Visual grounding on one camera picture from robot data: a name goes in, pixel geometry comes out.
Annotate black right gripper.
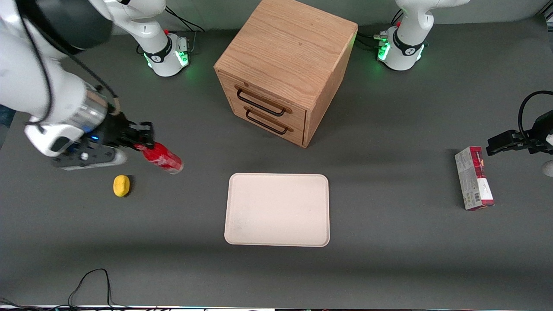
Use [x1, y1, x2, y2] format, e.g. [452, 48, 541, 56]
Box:
[88, 110, 156, 150]

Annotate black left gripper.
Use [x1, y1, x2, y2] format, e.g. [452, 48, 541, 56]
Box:
[486, 110, 553, 156]

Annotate red soda can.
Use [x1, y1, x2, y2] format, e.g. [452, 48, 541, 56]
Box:
[133, 142, 184, 175]

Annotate beige plastic tray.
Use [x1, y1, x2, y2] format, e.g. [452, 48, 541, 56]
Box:
[224, 173, 331, 248]

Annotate red and white carton box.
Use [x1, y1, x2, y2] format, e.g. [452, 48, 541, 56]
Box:
[454, 146, 495, 211]

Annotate yellow lemon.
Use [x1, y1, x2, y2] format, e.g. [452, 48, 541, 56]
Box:
[113, 175, 130, 198]

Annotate wooden drawer cabinet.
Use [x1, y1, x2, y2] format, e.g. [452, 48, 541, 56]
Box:
[214, 0, 359, 149]

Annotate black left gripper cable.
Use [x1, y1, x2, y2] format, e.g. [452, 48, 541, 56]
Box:
[518, 90, 553, 141]

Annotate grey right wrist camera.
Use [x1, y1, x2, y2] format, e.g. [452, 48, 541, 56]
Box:
[51, 147, 128, 170]

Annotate black right arm base cables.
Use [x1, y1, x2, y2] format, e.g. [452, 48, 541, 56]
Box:
[163, 8, 207, 56]

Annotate black arm base cables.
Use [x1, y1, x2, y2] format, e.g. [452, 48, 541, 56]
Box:
[163, 8, 207, 56]
[355, 9, 405, 51]

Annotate black drawer handle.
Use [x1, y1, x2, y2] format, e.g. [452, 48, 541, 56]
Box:
[235, 86, 294, 117]
[244, 106, 294, 135]

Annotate black looped table cable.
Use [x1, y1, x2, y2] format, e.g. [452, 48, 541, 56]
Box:
[68, 268, 116, 310]

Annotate black left arm base cables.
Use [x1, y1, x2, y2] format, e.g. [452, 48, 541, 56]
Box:
[355, 9, 405, 51]

